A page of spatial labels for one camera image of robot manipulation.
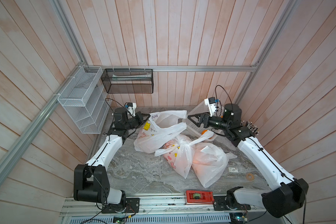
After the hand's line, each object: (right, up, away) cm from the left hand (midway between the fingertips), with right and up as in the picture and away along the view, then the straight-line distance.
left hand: (151, 116), depth 80 cm
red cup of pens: (+62, -5, +5) cm, 62 cm away
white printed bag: (+16, -21, -1) cm, 26 cm away
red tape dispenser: (+26, -42, -9) cm, 51 cm away
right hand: (+22, 0, -9) cm, 24 cm away
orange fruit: (+32, -9, +2) cm, 33 cm away
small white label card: (+51, -33, +5) cm, 61 cm away
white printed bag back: (+5, -6, -3) cm, 8 cm away
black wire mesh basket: (-20, +29, +25) cm, 43 cm away
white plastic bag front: (+34, -27, -1) cm, 43 cm away
